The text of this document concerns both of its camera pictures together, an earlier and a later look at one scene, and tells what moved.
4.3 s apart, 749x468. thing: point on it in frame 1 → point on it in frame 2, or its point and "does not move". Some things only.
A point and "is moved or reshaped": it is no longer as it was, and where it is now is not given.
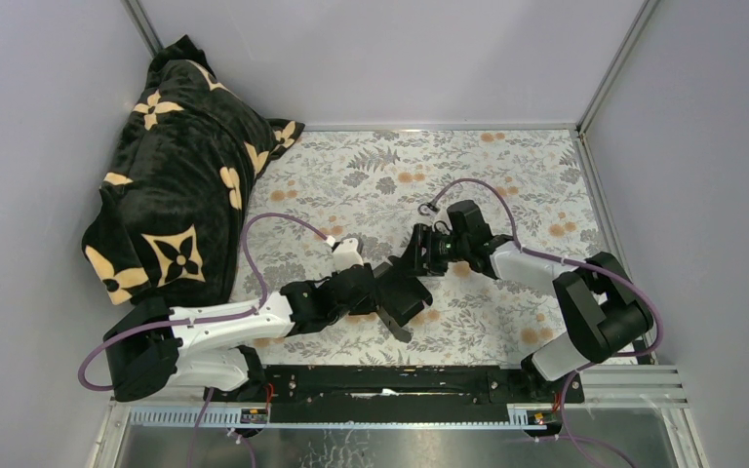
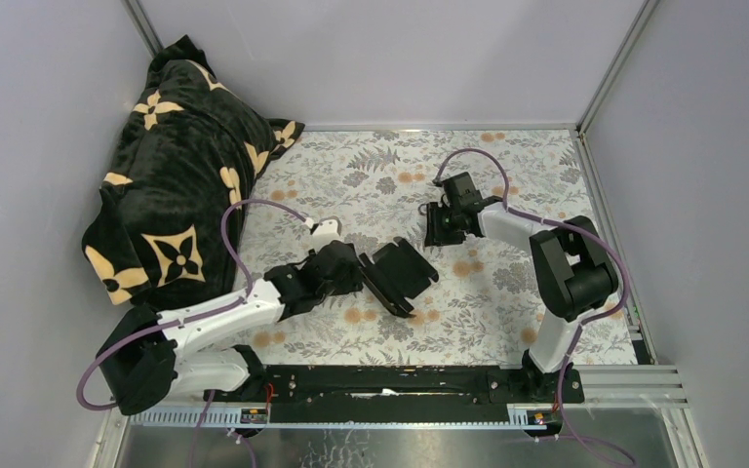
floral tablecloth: (376, 186) does not move
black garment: (400, 294) is moved or reshaped
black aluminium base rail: (374, 397) does not move
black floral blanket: (167, 221) does not move
